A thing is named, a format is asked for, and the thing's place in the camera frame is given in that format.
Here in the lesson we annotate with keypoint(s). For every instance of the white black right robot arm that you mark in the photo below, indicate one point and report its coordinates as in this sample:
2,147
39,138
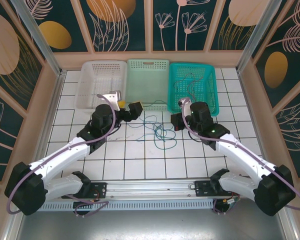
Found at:
242,155

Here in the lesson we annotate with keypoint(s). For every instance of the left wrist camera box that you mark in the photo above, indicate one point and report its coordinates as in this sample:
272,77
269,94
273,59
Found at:
112,97

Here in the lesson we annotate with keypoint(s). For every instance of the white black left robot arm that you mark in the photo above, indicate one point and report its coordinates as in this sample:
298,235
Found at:
65,155

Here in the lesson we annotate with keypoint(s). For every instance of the aluminium frame post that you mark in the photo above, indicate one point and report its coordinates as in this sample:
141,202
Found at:
260,35
40,42

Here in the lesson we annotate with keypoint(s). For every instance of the pale green plastic basket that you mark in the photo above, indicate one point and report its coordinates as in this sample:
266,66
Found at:
145,80

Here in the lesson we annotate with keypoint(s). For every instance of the white plastic basket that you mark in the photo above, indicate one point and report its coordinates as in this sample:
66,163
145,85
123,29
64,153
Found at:
83,100

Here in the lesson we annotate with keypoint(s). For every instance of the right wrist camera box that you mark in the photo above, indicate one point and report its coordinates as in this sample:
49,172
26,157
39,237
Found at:
184,103

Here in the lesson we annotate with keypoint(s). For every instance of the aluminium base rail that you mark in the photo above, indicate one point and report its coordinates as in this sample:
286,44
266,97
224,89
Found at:
150,187

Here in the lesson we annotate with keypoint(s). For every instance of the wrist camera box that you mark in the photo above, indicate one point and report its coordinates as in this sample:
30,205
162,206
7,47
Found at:
112,97
184,103

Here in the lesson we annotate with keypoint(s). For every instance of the teal plastic basket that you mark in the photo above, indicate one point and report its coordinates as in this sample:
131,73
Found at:
215,100

